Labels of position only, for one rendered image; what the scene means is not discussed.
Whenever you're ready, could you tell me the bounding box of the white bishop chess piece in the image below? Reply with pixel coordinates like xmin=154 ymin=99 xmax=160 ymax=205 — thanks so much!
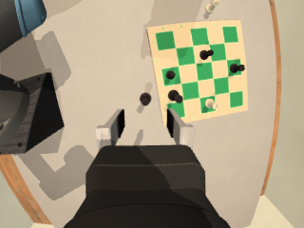
xmin=205 ymin=0 xmax=219 ymax=13

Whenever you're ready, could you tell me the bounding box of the green and cream chessboard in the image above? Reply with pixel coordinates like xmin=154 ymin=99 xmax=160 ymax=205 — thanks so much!
xmin=147 ymin=20 xmax=248 ymax=126

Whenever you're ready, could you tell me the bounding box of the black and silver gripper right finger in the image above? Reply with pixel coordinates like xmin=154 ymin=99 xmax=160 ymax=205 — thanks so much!
xmin=166 ymin=108 xmax=195 ymax=150

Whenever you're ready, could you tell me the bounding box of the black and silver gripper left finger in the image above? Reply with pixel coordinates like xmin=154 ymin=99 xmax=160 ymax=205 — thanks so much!
xmin=95 ymin=109 xmax=125 ymax=152

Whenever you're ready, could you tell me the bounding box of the white rook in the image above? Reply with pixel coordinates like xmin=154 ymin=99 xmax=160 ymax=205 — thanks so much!
xmin=205 ymin=99 xmax=219 ymax=109

